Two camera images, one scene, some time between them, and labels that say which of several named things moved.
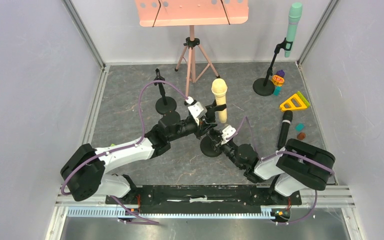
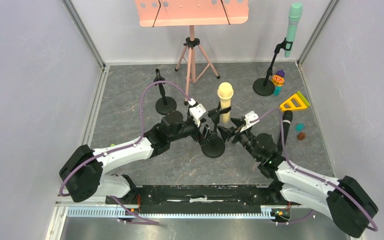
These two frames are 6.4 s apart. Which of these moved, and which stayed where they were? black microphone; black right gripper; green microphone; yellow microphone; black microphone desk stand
Moved: yellow microphone; black right gripper
Stayed: black microphone desk stand; black microphone; green microphone
